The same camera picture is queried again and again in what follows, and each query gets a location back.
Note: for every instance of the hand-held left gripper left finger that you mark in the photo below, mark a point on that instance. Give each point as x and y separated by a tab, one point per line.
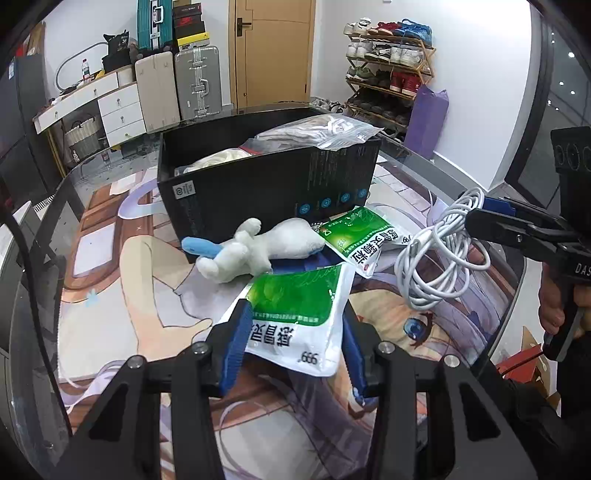
238	341

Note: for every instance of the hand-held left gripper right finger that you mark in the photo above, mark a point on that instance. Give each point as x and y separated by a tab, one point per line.
355	364

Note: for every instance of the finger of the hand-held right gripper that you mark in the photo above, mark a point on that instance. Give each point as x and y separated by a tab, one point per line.
498	228
501	205

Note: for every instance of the green and white pouch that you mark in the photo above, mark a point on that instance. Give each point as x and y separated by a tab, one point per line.
360	230
295	314

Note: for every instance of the black cardboard box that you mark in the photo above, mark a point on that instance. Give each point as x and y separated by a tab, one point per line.
254	198

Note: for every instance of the clear packet of white cloth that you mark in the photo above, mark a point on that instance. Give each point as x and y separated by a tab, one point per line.
217	159

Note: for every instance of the clear bag of white gloves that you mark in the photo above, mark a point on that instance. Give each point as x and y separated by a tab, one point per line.
318	131

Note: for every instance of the person's right forearm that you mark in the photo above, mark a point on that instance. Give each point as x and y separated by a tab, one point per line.
554	429

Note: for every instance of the person's right hand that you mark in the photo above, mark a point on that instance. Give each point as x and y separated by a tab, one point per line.
551	304

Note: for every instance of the purple bag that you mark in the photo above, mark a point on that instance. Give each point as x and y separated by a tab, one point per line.
427	122

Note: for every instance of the white and blue plush toy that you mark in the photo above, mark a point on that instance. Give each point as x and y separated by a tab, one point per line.
286	240

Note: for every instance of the red paper bag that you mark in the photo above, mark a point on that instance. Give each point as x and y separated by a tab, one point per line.
526	367

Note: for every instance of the printed desk mat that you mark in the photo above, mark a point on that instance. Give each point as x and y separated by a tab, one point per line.
138	277

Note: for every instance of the black framed glass door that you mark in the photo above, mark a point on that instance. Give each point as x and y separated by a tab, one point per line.
545	92

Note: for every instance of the wooden shoe rack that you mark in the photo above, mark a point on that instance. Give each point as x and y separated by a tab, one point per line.
427	60

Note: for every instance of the shoe rack with shoes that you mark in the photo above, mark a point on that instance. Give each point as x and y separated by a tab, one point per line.
392	55

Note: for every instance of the shoes beside rack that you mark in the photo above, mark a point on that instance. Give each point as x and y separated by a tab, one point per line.
328	105

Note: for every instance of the wicker basket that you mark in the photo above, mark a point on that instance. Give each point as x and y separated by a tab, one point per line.
82	138

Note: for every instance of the white desk with drawers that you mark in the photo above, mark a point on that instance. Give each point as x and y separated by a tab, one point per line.
120	110

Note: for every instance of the silver suitcase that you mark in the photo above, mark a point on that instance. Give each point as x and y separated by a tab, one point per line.
198	83

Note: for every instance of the beige suitcase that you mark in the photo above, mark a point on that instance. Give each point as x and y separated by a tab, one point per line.
157	92

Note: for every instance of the wooden door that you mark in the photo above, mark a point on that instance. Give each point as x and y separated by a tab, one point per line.
272	55

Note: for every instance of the grey refrigerator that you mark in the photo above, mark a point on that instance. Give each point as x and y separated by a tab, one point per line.
23	138

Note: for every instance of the brown plush toy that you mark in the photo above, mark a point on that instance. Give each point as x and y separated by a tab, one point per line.
137	50

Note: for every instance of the plastic water bottle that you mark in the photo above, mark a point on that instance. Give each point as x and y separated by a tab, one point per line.
85	71

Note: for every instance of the black bag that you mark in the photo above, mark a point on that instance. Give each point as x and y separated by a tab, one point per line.
117	53

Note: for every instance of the oval mirror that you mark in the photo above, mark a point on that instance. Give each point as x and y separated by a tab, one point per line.
74	69

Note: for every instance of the teal suitcase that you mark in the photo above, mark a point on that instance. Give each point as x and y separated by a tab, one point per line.
154	23

